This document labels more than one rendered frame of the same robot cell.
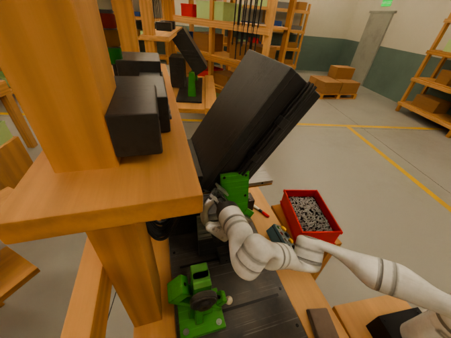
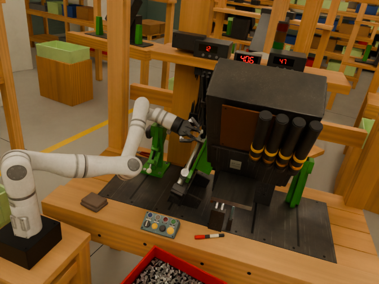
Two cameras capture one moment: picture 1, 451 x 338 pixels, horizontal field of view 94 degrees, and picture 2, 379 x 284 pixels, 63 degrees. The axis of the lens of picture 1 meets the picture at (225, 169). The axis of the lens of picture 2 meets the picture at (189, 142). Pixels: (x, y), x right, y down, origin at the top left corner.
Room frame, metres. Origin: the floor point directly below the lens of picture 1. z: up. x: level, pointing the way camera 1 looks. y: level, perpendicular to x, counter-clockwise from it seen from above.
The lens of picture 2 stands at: (1.21, -1.11, 1.87)
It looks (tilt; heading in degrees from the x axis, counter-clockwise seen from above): 28 degrees down; 122
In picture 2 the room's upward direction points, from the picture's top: 7 degrees clockwise
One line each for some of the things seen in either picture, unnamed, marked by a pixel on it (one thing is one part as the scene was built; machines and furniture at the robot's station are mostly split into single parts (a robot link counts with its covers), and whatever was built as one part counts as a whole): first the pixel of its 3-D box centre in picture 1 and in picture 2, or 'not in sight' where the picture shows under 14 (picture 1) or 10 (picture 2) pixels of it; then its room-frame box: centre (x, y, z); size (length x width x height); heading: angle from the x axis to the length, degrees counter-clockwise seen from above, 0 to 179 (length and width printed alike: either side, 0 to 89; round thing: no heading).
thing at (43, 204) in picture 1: (131, 102); (247, 65); (0.60, 0.29, 1.52); 0.90 x 0.25 x 0.04; 19
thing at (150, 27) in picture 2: not in sight; (149, 29); (-5.84, 6.92, 0.22); 1.20 x 0.81 x 0.44; 101
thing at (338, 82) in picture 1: (333, 81); not in sight; (6.59, -2.90, 0.37); 1.20 x 0.80 x 0.74; 106
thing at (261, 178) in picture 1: (228, 177); (237, 178); (0.80, -0.02, 1.11); 0.39 x 0.16 x 0.03; 109
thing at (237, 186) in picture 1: (231, 190); (207, 155); (0.64, -0.03, 1.17); 0.13 x 0.12 x 0.20; 19
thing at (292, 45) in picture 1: (260, 36); not in sight; (9.37, -0.84, 1.12); 3.16 x 0.54 x 2.24; 98
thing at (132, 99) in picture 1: (138, 116); (189, 41); (0.34, 0.16, 1.60); 0.15 x 0.07 x 0.07; 19
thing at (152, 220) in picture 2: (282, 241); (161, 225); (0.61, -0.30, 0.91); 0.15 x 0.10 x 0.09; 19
